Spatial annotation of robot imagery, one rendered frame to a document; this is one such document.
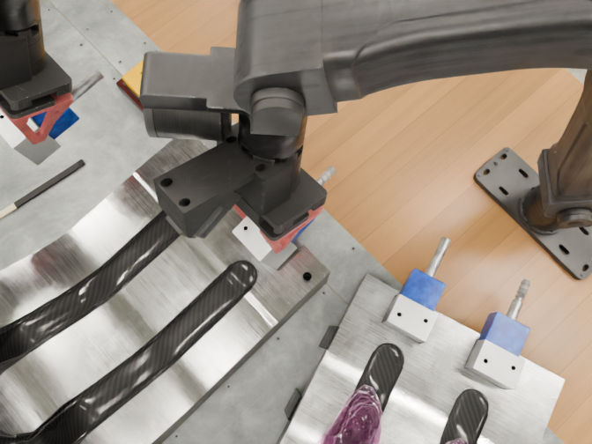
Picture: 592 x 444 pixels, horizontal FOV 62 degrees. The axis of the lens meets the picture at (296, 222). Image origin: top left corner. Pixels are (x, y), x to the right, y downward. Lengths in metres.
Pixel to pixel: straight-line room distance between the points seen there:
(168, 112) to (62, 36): 0.53
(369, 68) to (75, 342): 0.44
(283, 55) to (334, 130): 0.43
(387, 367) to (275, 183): 0.30
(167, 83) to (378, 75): 0.15
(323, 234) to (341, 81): 0.39
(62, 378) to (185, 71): 0.36
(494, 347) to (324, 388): 0.20
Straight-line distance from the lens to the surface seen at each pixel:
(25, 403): 0.60
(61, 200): 0.78
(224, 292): 0.59
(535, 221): 0.72
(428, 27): 0.31
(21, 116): 0.57
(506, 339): 0.64
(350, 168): 0.72
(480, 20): 0.31
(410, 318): 0.59
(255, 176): 0.41
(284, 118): 0.32
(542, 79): 0.85
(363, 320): 0.61
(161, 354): 0.61
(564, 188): 0.58
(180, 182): 0.40
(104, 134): 0.79
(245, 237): 0.54
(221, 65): 0.38
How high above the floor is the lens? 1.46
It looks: 75 degrees down
